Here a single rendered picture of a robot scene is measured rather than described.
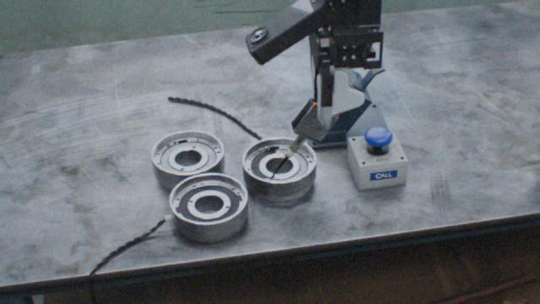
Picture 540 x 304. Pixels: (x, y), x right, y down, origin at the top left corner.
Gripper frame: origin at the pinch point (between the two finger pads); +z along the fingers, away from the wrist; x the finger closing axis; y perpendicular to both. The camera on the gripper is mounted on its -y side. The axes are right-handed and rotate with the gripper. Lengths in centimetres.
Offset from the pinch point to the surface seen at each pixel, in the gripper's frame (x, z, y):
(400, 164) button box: -0.9, 9.1, 11.4
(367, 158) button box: 0.6, 8.6, 7.0
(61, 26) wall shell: 161, 68, -59
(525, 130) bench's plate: 9.3, 13.2, 34.6
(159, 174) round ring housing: 3.4, 10.1, -22.1
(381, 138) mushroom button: 1.2, 5.7, 9.1
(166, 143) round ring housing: 10.4, 9.9, -20.9
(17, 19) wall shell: 160, 63, -73
